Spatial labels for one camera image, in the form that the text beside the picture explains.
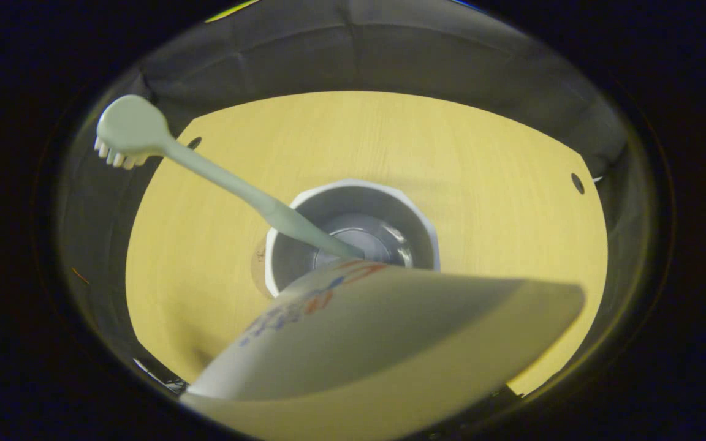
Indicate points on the pale green toothbrush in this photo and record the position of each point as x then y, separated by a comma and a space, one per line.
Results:
132, 125

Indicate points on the black backdrop cloth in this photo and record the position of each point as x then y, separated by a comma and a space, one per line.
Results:
267, 55

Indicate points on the white cup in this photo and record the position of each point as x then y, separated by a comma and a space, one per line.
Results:
390, 208

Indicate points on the white toothpaste tube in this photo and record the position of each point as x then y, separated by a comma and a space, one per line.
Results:
390, 343

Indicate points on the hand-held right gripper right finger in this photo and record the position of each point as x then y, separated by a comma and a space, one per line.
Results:
503, 395

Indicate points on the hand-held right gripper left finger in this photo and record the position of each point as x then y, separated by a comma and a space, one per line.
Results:
163, 378

